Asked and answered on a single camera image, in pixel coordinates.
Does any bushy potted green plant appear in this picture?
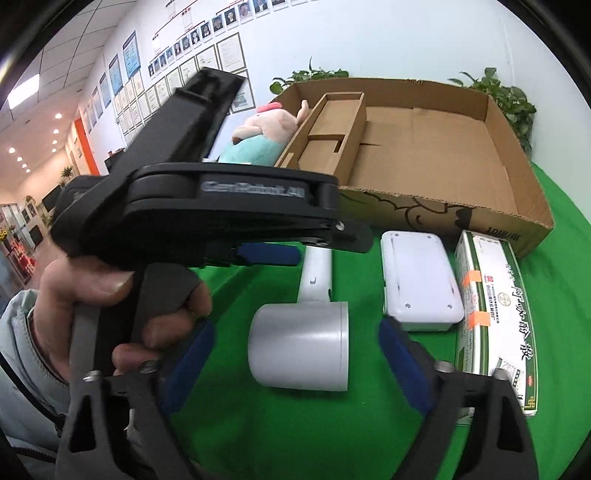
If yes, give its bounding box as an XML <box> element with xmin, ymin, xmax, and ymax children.
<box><xmin>270</xmin><ymin>58</ymin><xmax>349</xmax><ymax>95</ymax></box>

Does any white plastic device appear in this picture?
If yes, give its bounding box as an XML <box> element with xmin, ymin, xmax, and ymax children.
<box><xmin>381</xmin><ymin>230</ymin><xmax>465</xmax><ymax>332</ymax></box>

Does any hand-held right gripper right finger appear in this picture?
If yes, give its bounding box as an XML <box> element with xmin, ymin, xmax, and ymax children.
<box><xmin>378</xmin><ymin>318</ymin><xmax>541</xmax><ymax>480</ymax></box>

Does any green and white medicine box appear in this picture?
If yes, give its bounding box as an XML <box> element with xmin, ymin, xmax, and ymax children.
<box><xmin>452</xmin><ymin>230</ymin><xmax>539</xmax><ymax>416</ymax></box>

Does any blue wall board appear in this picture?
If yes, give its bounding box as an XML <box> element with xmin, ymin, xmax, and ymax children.
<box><xmin>108</xmin><ymin>54</ymin><xmax>124</xmax><ymax>95</ymax></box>
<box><xmin>122</xmin><ymin>31</ymin><xmax>141</xmax><ymax>77</ymax></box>

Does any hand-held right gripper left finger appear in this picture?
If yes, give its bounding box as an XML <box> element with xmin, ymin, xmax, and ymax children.
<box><xmin>55</xmin><ymin>319</ymin><xmax>218</xmax><ymax>480</ymax></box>

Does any small potted green plant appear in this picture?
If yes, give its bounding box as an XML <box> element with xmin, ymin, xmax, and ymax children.
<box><xmin>450</xmin><ymin>68</ymin><xmax>539</xmax><ymax>153</ymax></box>

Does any pink and teal plush pig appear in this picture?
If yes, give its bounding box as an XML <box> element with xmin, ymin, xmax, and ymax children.
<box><xmin>217</xmin><ymin>99</ymin><xmax>311</xmax><ymax>164</ymax></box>

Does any row of portrait photos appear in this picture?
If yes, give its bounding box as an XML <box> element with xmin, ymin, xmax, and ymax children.
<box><xmin>148</xmin><ymin>0</ymin><xmax>296</xmax><ymax>77</ymax></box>

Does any person's left forearm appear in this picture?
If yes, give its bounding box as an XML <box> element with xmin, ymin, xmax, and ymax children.
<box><xmin>0</xmin><ymin>288</ymin><xmax>70</xmax><ymax>480</ymax></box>

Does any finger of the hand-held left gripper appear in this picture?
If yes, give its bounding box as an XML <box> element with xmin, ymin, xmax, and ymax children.
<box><xmin>203</xmin><ymin>216</ymin><xmax>374</xmax><ymax>268</ymax></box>
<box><xmin>108</xmin><ymin>67</ymin><xmax>246</xmax><ymax>176</ymax></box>

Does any ceiling panel light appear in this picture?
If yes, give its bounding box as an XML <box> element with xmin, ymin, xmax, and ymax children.
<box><xmin>7</xmin><ymin>76</ymin><xmax>40</xmax><ymax>109</ymax></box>

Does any large cardboard box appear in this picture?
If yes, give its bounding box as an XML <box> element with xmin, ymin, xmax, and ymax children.
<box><xmin>268</xmin><ymin>76</ymin><xmax>555</xmax><ymax>259</ymax></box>

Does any green tablecloth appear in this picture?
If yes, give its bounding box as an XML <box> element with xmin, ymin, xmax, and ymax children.
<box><xmin>171</xmin><ymin>159</ymin><xmax>589</xmax><ymax>480</ymax></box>

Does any person's left hand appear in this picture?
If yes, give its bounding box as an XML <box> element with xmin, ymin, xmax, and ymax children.
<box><xmin>34</xmin><ymin>256</ymin><xmax>214</xmax><ymax>386</ymax></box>

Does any black cable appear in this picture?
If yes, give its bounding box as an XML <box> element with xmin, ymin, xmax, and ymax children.
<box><xmin>0</xmin><ymin>355</ymin><xmax>63</xmax><ymax>418</ymax></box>

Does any white hair dryer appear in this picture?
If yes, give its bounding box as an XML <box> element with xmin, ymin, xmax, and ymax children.
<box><xmin>248</xmin><ymin>244</ymin><xmax>349</xmax><ymax>392</ymax></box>

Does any group of framed certificates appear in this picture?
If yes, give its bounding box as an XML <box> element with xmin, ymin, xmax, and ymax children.
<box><xmin>83</xmin><ymin>32</ymin><xmax>254</xmax><ymax>134</ymax></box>

